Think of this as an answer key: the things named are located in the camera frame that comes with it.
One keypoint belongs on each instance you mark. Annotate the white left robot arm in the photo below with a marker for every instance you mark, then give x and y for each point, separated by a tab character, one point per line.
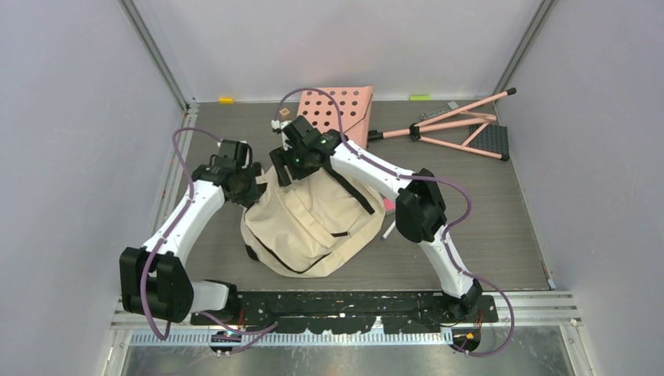
153	277

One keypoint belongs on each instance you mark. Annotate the grey lego strip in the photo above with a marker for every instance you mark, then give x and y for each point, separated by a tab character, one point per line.
446	108

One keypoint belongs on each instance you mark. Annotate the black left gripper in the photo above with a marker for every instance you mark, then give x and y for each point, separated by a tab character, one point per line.
251	197

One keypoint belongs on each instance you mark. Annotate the pink eraser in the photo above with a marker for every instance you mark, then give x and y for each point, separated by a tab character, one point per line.
389	205

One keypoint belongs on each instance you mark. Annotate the pink folding tripod stand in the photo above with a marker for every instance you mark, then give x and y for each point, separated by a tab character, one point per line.
463	116

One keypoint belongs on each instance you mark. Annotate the dark grey lego baseplate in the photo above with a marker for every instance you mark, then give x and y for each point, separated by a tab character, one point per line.
494	139

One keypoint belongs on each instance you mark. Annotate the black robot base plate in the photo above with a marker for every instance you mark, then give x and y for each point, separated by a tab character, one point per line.
351	312

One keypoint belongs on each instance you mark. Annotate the beige canvas backpack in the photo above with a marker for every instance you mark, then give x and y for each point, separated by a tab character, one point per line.
312	227

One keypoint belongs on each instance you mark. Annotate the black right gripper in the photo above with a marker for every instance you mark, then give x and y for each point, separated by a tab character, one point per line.
279	158

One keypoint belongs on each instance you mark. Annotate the pink perforated music stand tray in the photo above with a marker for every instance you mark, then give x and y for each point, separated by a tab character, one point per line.
355	104

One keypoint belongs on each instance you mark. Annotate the white blue marker pen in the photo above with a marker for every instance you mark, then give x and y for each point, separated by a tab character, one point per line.
388	231

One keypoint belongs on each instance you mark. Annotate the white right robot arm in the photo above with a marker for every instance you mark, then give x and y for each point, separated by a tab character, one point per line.
419	206

